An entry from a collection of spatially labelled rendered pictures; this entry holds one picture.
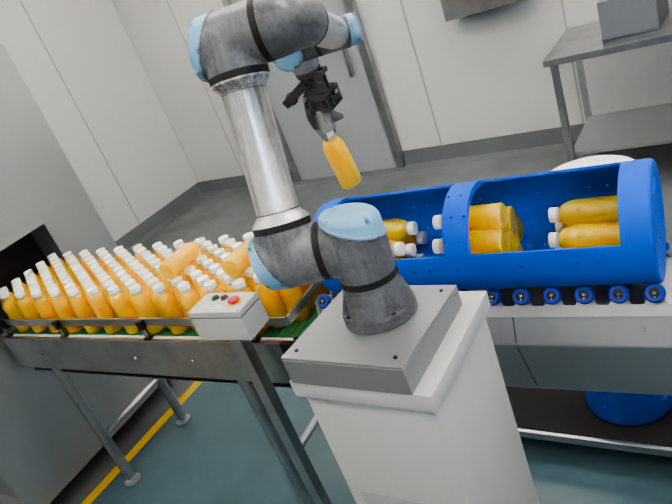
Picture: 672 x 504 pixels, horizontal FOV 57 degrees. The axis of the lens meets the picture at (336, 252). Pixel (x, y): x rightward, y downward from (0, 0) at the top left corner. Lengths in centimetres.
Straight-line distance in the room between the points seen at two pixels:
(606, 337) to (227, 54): 107
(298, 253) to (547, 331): 74
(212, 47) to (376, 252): 47
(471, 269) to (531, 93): 354
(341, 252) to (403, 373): 24
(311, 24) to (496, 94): 397
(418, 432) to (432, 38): 418
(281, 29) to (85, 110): 537
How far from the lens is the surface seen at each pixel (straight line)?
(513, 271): 154
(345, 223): 111
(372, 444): 131
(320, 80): 170
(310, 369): 121
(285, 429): 206
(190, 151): 704
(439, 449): 122
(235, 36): 117
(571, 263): 150
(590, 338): 163
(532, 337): 166
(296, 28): 117
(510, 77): 502
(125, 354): 248
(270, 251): 117
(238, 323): 176
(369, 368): 112
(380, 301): 117
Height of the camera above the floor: 186
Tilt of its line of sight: 25 degrees down
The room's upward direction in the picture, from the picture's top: 21 degrees counter-clockwise
